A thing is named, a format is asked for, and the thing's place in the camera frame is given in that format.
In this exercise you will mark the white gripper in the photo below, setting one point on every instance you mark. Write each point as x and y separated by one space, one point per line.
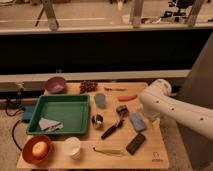
154 119

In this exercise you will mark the blue sponge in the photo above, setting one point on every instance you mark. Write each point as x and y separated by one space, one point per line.
137 122

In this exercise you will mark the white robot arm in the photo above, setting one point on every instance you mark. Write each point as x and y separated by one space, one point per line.
156 100

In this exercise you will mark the small metal cup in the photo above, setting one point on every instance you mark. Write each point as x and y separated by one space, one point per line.
97 121

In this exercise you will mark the blue plastic cup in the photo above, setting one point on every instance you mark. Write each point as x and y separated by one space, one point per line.
100 100

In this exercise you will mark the white paper cup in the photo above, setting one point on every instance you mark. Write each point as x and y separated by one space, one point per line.
72 147

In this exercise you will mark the black rectangular block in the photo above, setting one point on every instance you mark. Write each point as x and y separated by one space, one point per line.
135 143

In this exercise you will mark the orange carrot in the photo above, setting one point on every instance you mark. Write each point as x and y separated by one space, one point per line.
127 98

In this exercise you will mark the small knife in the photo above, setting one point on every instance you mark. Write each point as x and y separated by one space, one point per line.
114 89

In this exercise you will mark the bunch of dark grapes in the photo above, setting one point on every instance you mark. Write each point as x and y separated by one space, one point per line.
88 86

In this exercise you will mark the green plastic tray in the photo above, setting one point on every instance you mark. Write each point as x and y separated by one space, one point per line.
71 110

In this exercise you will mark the purple bowl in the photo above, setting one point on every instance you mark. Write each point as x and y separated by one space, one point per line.
55 84

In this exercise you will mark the grey folded cloth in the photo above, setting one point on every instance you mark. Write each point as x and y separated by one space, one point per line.
49 125

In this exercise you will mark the yellow round fruit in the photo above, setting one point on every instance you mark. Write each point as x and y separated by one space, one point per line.
40 150

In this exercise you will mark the blue box on floor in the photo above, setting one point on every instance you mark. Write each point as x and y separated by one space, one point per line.
28 113

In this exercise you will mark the black handled brush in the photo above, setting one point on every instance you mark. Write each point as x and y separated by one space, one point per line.
122 112

